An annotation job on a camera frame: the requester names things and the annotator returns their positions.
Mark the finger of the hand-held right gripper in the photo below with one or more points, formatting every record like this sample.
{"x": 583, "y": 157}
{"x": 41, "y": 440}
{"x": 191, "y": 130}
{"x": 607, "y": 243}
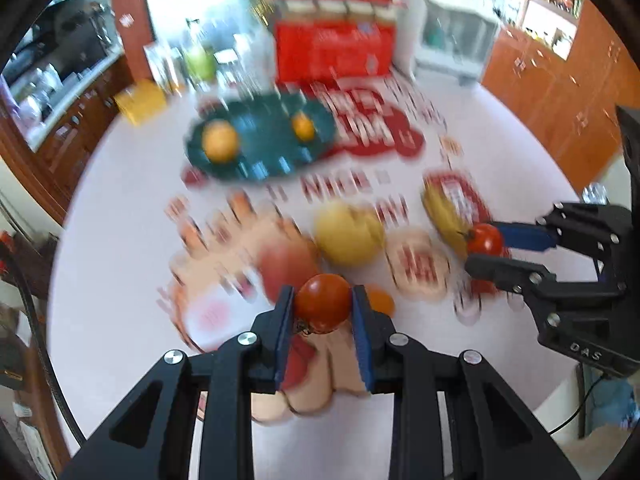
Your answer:
{"x": 500, "y": 269}
{"x": 522, "y": 236}

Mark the red tomato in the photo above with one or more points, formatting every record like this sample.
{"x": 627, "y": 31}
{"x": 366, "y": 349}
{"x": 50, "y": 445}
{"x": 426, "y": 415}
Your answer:
{"x": 484, "y": 240}
{"x": 322, "y": 302}

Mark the red paper cup package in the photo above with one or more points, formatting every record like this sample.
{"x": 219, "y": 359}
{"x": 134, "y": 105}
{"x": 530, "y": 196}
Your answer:
{"x": 332, "y": 40}

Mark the wooden shelf cabinet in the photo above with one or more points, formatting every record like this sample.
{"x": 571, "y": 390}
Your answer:
{"x": 550, "y": 85}

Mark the yellow pear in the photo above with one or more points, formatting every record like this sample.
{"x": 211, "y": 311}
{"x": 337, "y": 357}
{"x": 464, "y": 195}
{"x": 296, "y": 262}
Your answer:
{"x": 347, "y": 232}

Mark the reddish orange apple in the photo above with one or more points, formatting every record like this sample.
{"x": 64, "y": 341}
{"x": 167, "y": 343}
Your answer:
{"x": 287, "y": 265}

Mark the small orange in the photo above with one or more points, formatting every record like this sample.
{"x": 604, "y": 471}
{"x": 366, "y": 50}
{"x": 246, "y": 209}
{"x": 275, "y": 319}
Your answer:
{"x": 382, "y": 302}
{"x": 303, "y": 126}

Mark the clear bottle with green label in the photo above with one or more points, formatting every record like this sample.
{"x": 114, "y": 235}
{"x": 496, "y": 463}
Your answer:
{"x": 200, "y": 57}

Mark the large orange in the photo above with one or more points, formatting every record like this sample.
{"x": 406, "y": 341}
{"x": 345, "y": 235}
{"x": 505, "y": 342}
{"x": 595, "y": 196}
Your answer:
{"x": 219, "y": 141}

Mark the yellow banana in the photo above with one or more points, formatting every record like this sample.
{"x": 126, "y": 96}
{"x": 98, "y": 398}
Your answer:
{"x": 445, "y": 215}

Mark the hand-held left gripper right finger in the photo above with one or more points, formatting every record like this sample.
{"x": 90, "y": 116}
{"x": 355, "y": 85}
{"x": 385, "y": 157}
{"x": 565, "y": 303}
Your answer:
{"x": 361, "y": 337}

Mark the wooden kitchen cabinet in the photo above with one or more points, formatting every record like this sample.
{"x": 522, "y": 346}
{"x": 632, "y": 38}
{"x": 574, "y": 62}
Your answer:
{"x": 65, "y": 130}

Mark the white cabinet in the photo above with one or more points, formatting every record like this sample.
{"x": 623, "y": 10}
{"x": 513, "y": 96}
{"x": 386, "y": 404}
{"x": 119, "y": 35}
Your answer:
{"x": 450, "y": 35}

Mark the yellow box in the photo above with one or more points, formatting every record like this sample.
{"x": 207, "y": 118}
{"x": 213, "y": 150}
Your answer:
{"x": 141, "y": 102}

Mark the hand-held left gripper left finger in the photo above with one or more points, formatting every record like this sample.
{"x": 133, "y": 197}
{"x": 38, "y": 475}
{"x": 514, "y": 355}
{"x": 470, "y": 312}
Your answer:
{"x": 282, "y": 332}

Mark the dark green plate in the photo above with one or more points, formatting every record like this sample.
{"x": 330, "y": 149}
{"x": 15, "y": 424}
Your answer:
{"x": 260, "y": 137}

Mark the printed tablecloth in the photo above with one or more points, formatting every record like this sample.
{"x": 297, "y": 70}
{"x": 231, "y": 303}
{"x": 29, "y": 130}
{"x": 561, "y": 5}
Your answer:
{"x": 500, "y": 135}

